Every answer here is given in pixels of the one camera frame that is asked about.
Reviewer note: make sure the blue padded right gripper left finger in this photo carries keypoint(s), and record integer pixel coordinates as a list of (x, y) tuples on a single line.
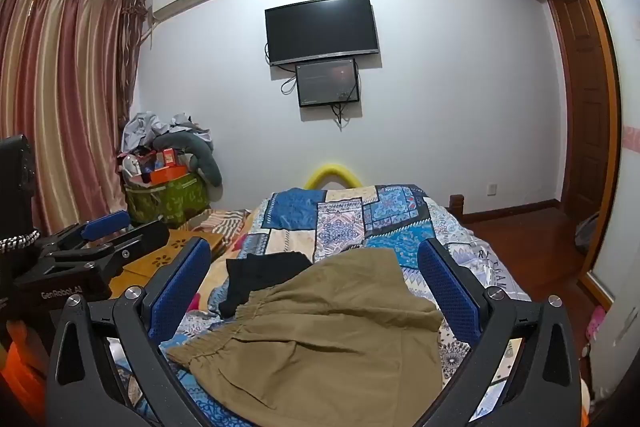
[(83, 386)]

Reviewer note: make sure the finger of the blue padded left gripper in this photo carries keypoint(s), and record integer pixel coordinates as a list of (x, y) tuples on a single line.
[(135, 240), (105, 222)]

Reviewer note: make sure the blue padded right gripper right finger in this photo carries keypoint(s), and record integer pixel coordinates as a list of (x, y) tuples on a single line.
[(543, 386)]

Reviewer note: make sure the khaki elastic waist pants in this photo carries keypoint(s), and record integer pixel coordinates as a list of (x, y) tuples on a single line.
[(344, 343)]

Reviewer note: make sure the wooden lap desk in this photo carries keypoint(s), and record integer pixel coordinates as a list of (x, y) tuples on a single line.
[(139, 272)]

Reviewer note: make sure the green patterned storage bag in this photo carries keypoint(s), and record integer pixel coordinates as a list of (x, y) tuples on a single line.
[(175, 201)]

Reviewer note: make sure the orange jacket sleeve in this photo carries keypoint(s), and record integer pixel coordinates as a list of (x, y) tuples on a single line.
[(26, 368)]

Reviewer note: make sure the orange box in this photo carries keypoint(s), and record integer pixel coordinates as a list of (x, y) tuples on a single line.
[(167, 174)]

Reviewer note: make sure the grey clothes pile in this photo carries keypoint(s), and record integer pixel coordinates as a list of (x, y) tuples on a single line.
[(144, 128)]

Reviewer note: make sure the grey neck pillow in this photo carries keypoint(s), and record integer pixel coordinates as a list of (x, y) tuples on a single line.
[(201, 150)]

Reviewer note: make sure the black folded garment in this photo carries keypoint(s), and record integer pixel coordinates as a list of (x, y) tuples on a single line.
[(255, 273)]

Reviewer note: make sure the striped pink curtain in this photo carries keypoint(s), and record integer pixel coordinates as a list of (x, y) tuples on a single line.
[(68, 70)]

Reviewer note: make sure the patchwork patterned bed quilt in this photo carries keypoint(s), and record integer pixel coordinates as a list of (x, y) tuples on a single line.
[(323, 223)]

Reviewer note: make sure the wooden door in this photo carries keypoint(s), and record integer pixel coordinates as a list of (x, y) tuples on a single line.
[(587, 107)]

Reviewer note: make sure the white wall socket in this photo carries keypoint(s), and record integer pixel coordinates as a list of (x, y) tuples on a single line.
[(492, 189)]

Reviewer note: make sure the small black wall monitor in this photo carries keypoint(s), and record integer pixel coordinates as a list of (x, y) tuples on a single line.
[(327, 82)]

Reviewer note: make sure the black wall television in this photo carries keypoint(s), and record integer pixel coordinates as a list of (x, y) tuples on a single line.
[(310, 30)]

